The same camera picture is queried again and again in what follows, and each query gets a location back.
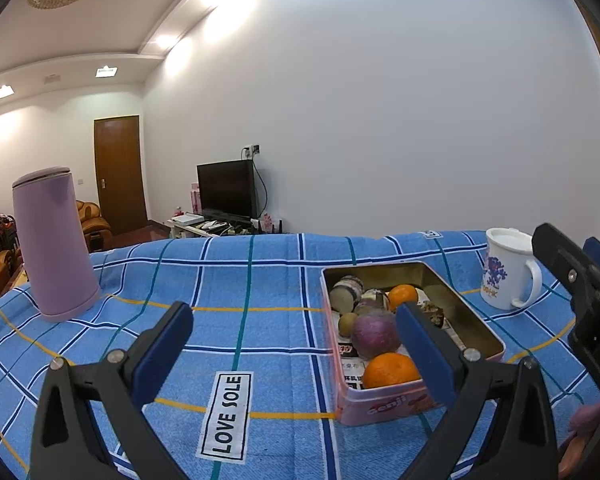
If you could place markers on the white mug blue print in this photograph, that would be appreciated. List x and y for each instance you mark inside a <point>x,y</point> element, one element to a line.
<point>505,270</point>

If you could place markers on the white tv stand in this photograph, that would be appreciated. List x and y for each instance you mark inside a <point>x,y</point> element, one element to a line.
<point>180,229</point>

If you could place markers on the medium orange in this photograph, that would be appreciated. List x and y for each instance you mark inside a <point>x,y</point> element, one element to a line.
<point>404,295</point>

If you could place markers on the purple sweet potato piece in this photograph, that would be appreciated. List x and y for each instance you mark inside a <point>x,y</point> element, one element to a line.
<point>345,290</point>
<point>375,300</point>

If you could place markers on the pink metal tin box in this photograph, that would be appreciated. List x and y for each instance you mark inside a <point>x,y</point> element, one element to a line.
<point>380,405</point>

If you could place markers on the pink floral box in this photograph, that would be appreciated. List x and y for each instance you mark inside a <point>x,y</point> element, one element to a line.
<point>267,221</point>

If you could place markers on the round purple fruit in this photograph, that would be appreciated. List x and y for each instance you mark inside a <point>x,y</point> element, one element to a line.
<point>375,335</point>

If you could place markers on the ceiling air vent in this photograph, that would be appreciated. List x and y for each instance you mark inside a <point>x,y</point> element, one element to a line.
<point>52,78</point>

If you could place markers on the lilac thermos bottle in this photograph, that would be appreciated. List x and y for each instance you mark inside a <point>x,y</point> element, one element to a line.
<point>55,250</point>

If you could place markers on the small tan fruit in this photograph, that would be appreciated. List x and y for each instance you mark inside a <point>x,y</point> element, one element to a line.
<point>348,322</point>

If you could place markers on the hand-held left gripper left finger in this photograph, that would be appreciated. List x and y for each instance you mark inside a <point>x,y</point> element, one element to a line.
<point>162,345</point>

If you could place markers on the yellow leather armchair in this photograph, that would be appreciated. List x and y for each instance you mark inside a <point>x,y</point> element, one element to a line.
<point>92,220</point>

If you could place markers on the white set-top box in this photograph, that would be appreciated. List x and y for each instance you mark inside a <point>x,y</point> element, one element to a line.
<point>187,219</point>

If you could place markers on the square ceiling light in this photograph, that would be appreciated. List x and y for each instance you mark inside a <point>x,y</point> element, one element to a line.
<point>3,91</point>
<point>106,71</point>

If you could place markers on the tall pink box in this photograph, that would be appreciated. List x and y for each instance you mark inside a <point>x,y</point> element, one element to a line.
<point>195,197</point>

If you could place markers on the person's right hand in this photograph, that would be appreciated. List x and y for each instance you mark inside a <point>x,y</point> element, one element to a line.
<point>587,417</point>

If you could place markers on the brown passion fruit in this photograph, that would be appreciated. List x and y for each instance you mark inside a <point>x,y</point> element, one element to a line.
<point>432,312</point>

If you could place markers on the white wall socket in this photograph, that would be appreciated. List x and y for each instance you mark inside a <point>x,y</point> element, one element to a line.
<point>252,150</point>

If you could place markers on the brown wooden door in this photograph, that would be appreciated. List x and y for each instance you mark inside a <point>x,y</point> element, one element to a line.
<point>120,170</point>

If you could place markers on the large orange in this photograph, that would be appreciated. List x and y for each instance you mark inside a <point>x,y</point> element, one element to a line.
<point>390,370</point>

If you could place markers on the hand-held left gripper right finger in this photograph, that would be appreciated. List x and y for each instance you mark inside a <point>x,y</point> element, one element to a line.
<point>425,350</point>

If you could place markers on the printed paper leaflet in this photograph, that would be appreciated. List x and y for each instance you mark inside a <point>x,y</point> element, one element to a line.
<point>350,360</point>

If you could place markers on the blue plaid tablecloth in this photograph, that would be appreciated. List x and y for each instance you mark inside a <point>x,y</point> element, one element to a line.
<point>260,285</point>

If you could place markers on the black television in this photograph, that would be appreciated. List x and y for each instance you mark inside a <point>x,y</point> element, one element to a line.
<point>227,190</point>

